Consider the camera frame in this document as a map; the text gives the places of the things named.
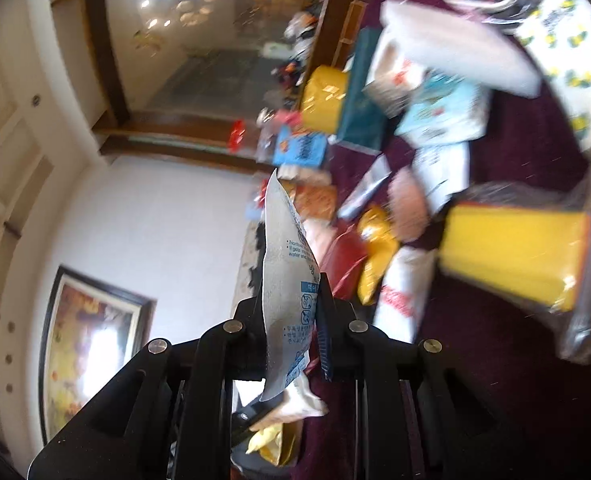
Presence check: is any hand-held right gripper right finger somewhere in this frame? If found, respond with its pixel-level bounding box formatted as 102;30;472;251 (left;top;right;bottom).
314;271;543;480

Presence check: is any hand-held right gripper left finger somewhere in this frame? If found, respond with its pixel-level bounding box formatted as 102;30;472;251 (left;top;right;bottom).
28;297;267;480

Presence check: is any white packet with blue print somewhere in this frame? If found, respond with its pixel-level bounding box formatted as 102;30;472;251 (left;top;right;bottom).
260;167;322;402

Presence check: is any white packet with red print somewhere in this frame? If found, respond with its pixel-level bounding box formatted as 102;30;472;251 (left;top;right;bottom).
372;246;437;342

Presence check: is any pink plush toy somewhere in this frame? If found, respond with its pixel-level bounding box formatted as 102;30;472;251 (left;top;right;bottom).
387;166;432;242

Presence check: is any light blue packet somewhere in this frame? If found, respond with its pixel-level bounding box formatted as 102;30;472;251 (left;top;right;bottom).
394;72;492;149

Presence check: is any beige packet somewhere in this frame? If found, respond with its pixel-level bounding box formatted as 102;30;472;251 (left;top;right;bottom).
270;374;329;419

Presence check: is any yellow snack packet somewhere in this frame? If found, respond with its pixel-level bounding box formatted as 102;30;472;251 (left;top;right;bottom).
357;206;402;307

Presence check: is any orange snack packet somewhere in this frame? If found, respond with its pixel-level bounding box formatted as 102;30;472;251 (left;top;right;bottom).
290;181;339;222

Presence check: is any framed painting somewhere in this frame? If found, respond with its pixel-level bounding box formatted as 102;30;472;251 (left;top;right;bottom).
38;265;156;442

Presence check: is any silver packet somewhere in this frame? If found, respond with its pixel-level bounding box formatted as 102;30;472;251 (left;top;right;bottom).
337;154;392;219

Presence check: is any blue snack packet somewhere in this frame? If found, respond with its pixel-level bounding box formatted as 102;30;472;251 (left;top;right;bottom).
272;126;329;169

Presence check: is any small red wrapper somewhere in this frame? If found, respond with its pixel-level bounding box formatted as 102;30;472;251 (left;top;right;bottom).
228;119;247;154

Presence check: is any white paper packet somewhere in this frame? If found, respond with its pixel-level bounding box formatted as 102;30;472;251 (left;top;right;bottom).
412;141;472;217

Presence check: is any yellow sponge in plastic bag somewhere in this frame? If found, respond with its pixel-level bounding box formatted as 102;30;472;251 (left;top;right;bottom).
436;181;591;362

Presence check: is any yellow tape roll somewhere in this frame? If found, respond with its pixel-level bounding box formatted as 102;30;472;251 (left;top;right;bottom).
299;64;350;134

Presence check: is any teal box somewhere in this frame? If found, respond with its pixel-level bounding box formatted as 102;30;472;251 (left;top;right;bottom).
336;27;392;155

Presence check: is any white carton with red print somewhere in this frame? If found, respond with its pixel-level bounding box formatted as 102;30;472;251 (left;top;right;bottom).
364;30;427;117

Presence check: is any wooden glass cabinet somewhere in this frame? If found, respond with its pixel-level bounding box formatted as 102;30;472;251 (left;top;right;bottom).
46;0;369;163

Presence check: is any white foam board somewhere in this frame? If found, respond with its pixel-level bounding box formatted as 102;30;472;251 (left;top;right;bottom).
379;0;542;99

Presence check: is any lemon print cloth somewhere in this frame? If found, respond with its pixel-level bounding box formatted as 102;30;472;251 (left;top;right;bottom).
514;0;591;161

